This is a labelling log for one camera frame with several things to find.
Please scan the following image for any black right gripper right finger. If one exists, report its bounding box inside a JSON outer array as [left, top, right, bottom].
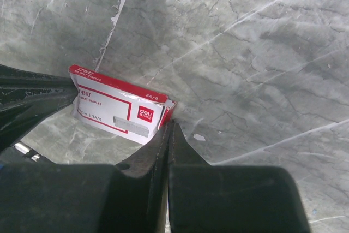
[[169, 122, 310, 232]]

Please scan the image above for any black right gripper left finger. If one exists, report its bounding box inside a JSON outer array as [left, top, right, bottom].
[[1, 126, 169, 232]]

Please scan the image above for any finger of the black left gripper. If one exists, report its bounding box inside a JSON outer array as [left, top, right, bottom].
[[1, 65, 78, 151]]

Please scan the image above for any red white staple box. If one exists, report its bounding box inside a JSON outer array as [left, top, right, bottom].
[[69, 64, 176, 145]]

